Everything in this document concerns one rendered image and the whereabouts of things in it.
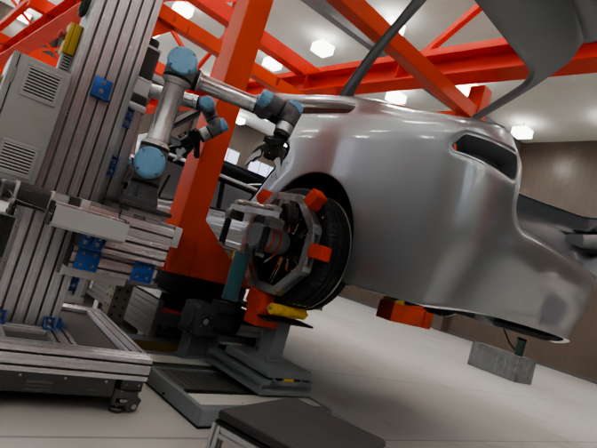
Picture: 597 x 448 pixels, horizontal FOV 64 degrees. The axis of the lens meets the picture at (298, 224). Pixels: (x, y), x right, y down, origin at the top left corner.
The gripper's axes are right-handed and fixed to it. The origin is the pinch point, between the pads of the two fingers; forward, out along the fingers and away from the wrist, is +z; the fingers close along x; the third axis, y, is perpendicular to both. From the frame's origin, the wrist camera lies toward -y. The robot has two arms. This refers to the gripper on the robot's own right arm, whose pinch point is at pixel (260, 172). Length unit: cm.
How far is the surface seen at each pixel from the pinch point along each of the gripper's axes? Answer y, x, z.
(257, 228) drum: 52, 4, 13
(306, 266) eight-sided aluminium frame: 50, -28, 21
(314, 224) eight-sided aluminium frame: 47, -23, 0
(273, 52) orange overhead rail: 338, 161, -249
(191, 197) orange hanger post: 71, 52, 9
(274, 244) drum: 57, -7, 16
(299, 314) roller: 74, -32, 42
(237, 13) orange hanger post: 57, 76, -103
